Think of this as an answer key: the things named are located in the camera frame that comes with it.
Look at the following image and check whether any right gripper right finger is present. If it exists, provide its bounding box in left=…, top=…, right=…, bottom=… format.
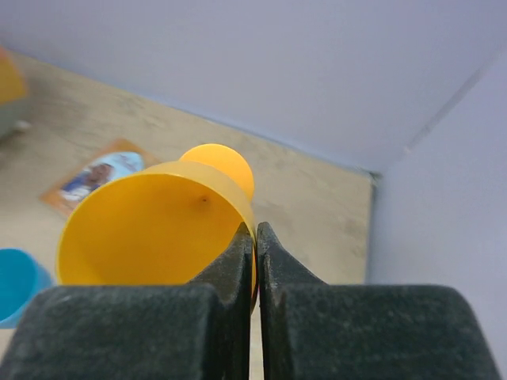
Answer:
left=257, top=222, right=501, bottom=379

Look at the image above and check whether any blue wine glass left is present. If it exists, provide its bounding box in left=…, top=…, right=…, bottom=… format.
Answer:
left=1, top=248, right=53, bottom=329

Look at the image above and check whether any orange picture book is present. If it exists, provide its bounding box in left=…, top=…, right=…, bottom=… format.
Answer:
left=40, top=139, right=160, bottom=217

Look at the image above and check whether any white cylinder container orange lid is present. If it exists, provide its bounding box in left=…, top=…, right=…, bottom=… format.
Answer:
left=0, top=46, right=31, bottom=139

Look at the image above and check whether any orange wine glass front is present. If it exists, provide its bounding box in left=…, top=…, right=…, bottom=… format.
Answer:
left=55, top=143, right=257, bottom=286

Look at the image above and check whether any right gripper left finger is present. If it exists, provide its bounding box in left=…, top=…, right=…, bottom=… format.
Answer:
left=1, top=225, right=254, bottom=379

